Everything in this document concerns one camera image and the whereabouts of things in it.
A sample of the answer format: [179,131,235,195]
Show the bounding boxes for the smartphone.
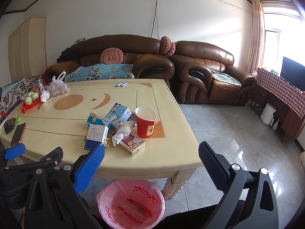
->
[10,123,26,146]

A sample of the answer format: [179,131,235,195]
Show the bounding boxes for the pink curtain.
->
[247,0,265,73]

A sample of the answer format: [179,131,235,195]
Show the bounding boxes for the blue cartoon milk carton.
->
[105,103,132,127]

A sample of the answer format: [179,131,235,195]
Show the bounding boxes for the blue floral sofa blanket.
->
[65,64,134,83]

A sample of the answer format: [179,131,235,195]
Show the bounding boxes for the brown leather long sofa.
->
[43,34,175,84]

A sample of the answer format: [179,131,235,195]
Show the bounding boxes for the brown leather armchair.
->
[169,41,256,106]

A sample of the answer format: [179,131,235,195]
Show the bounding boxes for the black television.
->
[280,57,305,91]

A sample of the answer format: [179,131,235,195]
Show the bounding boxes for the glass jar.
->
[35,76,47,93]

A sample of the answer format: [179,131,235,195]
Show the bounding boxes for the beige coffee table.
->
[8,79,202,199]

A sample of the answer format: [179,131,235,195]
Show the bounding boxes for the black orange small box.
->
[128,114,136,121]

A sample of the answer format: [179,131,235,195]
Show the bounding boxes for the white appliance on floor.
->
[260,103,277,126]

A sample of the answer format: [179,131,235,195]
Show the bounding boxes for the wooden tv cabinet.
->
[251,84,304,141]

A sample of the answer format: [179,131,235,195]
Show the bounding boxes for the wall cable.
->
[146,0,253,39]

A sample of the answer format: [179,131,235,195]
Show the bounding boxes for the two small battery packs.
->
[115,82,128,87]

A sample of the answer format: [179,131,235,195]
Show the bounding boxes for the checkered red tablecloth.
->
[256,68,305,118]

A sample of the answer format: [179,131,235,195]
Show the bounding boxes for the red tray with green apples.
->
[21,92,40,113]

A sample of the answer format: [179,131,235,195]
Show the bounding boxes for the yellow snack wrapper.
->
[105,137,112,147]

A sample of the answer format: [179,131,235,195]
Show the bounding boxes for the small white plastic bag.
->
[40,90,50,103]

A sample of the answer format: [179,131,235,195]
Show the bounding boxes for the plastic bag of nuts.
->
[47,71,70,97]

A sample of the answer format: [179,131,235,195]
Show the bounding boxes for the white blue medicine box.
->
[84,124,109,151]

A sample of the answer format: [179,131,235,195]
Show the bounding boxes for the beige wardrobe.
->
[8,17,47,82]

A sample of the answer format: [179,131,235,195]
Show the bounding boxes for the red paper cup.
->
[134,107,157,138]

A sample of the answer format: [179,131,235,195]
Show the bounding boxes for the blue armchair seat cloth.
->
[212,71,241,87]

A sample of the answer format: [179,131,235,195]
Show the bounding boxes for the white tissue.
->
[112,120,136,146]

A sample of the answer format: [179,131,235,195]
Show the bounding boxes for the blue bear medicine box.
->
[85,112,112,128]

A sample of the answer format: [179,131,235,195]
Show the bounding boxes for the pink round cushion on armrest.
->
[160,36,176,57]

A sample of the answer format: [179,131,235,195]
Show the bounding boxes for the playing card box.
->
[119,133,146,156]

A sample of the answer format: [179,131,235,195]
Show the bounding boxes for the pink lined trash bin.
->
[96,180,165,228]

